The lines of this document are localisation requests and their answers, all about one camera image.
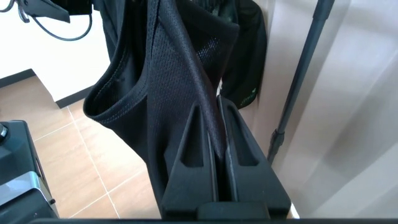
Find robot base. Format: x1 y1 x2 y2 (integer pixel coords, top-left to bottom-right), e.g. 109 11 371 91
0 119 60 220

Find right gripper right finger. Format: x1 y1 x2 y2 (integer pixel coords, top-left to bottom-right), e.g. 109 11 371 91
216 95 292 219

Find black garment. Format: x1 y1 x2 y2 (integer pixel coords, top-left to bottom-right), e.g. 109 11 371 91
83 0 240 215

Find black cable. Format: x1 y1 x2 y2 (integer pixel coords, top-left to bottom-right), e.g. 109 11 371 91
30 12 93 42

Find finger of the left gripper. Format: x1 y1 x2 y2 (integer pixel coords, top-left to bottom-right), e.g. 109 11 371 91
18 0 71 24

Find beige curtain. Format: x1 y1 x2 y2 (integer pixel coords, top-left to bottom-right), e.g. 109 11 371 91
239 0 398 218

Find black clothes rack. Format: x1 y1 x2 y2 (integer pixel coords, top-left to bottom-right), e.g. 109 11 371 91
266 0 336 165

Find black shorts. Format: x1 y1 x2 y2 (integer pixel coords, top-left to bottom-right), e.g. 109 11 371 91
189 0 268 110

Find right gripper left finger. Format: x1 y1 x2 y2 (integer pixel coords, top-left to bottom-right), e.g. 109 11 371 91
160 102 219 220

